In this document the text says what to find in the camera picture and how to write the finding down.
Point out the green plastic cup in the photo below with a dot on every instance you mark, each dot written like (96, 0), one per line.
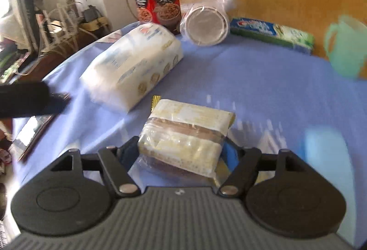
(347, 49)

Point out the clear bag of brown snack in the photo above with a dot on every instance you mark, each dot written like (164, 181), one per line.
(183, 135)

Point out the white tissue pack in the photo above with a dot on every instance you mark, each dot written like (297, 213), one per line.
(134, 66)

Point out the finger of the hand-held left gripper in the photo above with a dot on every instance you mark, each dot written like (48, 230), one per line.
(25, 99)

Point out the green and blue toothpaste box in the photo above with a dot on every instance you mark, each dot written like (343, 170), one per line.
(272, 33)

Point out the pile of clothes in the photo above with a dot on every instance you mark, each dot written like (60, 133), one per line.
(31, 6)

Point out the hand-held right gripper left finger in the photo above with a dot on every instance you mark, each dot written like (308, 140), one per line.
(130, 152)

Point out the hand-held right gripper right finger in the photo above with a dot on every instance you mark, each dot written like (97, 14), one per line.
(230, 154)

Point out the smartphone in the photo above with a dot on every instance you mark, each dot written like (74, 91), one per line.
(33, 135)

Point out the bagged stack of plastic cups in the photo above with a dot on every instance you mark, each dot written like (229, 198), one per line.
(206, 23)

